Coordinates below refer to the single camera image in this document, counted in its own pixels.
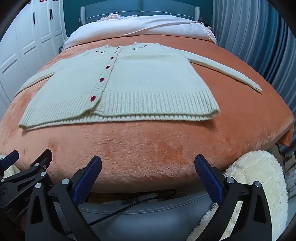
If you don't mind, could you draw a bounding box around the black cable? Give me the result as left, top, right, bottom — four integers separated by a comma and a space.
89, 190, 176, 226

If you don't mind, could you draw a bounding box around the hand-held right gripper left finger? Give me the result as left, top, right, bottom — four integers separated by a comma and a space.
25, 155, 102, 241

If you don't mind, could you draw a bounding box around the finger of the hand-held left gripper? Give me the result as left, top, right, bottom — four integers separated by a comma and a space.
0, 150, 19, 172
5, 149, 53, 186

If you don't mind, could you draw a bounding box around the white wardrobe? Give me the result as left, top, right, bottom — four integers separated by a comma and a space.
0, 0, 67, 112

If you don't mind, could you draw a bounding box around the cream fluffy fleece cloth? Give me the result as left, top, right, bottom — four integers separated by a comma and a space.
4, 165, 17, 179
187, 150, 288, 241

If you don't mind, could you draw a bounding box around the orange plush blanket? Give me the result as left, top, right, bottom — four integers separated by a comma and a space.
0, 35, 295, 193

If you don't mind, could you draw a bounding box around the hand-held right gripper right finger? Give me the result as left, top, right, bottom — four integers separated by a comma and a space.
194, 154, 273, 241

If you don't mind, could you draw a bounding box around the white duvet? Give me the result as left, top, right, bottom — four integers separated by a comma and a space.
63, 14, 217, 49

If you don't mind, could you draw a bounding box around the blue bed headboard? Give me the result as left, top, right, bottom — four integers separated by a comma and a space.
80, 0, 200, 25

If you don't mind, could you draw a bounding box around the cream knit cardigan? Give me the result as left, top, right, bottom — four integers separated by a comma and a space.
14, 42, 263, 131

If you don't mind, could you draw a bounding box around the blue-grey curtain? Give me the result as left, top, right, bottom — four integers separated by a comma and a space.
211, 0, 296, 102

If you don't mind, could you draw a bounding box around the pink ruffled cloth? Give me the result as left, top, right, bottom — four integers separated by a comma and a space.
96, 13, 139, 22

